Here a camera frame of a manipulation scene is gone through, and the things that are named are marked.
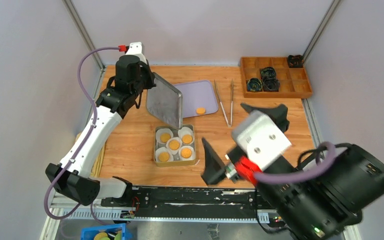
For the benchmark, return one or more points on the orange cookie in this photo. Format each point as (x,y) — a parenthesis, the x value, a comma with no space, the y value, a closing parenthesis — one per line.
(174,144)
(200,111)
(187,139)
(186,153)
(164,137)
(164,156)

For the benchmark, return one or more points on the lavender tray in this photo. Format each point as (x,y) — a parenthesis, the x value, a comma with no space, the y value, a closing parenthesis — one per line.
(197,94)

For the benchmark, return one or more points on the silver tin lid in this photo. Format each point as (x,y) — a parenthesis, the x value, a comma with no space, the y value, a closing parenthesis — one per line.
(165,102)

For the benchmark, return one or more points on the wooden compartment organizer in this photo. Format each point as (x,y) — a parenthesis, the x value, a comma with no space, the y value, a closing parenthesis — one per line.
(294,82)

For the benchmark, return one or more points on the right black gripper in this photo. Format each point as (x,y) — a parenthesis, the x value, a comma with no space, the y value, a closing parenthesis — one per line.
(215,168)

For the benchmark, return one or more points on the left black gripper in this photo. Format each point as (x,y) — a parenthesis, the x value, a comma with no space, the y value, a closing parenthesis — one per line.
(144,67)

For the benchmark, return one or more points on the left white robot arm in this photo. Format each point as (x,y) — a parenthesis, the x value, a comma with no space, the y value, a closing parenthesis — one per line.
(72,176)

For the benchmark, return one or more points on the blue plastic bin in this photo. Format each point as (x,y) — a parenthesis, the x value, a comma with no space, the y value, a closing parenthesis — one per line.
(106,232)

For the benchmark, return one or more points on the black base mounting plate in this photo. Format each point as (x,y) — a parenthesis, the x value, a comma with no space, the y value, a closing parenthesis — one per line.
(192,203)

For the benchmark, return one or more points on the gold cookie tin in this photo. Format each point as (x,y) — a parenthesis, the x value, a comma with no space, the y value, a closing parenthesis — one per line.
(177,161)

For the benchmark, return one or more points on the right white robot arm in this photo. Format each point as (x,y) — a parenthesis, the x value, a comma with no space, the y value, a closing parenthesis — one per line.
(324,193)

